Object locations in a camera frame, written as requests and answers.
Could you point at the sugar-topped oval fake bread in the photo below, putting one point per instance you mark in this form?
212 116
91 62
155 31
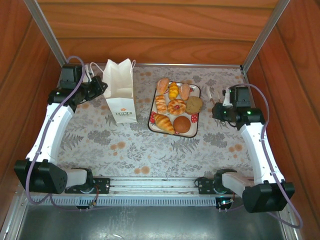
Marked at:
163 85
185 91

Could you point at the white paper bag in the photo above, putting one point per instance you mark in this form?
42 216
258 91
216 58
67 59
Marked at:
121 100

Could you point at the yellow braided fake bread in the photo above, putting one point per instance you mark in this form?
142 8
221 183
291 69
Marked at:
174 91

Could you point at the round brown fake bun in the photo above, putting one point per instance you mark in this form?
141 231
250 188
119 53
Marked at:
182 124

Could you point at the twisted glazed fake pastry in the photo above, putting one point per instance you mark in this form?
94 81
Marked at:
161 104

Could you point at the golden fake croissant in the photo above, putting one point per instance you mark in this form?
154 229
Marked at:
163 123

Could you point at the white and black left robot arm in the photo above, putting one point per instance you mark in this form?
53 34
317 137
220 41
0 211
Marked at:
55 130

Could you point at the brown fake cookie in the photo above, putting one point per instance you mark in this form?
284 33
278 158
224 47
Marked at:
194 105

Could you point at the strawberry print rectangular plate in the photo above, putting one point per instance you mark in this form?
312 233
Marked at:
195 125

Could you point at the floral tablecloth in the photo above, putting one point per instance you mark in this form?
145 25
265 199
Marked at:
125 150

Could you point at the small circuit board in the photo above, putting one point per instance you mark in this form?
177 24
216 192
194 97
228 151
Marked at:
225 202

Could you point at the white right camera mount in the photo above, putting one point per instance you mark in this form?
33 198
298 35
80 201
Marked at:
227 98

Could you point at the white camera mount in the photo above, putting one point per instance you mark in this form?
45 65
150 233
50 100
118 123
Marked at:
87 73
227 98

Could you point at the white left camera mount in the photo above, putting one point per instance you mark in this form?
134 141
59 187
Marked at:
87 73

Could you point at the aluminium frame post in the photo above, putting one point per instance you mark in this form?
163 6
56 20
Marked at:
265 32
46 32

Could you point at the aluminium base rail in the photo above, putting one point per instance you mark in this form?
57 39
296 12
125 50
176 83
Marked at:
152 183

